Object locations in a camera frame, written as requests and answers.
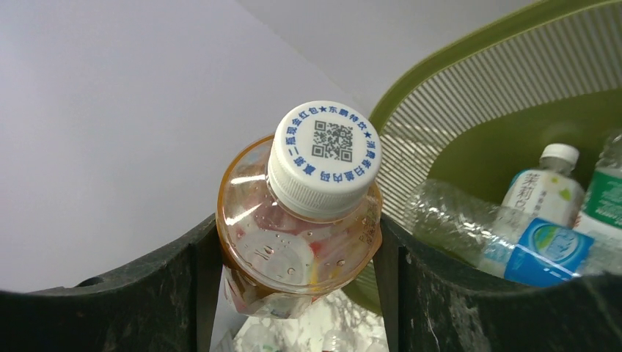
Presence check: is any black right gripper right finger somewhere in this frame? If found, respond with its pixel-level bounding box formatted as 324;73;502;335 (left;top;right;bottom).
373;216;621;351

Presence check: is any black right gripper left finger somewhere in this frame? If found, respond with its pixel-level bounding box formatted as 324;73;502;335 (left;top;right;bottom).
1;216;222;351

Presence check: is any clear bottle blue label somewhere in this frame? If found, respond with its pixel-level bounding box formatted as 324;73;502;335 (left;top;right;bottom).
403;180;621;287

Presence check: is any brown red tea bottle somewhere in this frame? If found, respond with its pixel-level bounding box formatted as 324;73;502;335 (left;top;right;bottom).
215;100;383;319

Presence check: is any white Suntory oolong tea bottle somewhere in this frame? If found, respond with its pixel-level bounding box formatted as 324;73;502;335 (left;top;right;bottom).
502;143;585;227

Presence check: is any green white label water bottle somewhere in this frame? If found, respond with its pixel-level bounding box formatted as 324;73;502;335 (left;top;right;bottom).
574;130;621;244

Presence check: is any green ribbed plastic bin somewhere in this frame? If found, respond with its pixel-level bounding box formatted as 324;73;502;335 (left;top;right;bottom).
342;0;622;316

